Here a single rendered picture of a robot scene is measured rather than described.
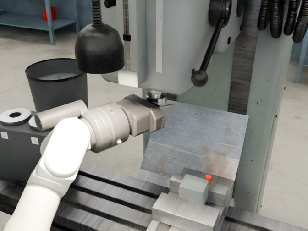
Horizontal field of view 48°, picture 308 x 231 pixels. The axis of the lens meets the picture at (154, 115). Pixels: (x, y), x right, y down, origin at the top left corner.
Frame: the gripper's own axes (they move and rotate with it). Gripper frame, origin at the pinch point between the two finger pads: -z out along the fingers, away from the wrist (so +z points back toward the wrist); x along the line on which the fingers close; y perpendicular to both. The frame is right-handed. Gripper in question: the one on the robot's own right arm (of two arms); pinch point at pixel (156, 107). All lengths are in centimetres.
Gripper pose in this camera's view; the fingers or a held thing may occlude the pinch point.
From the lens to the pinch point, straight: 79.0
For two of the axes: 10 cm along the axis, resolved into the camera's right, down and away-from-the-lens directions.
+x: -6.5, -3.7, 6.7
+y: -0.1, 8.8, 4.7
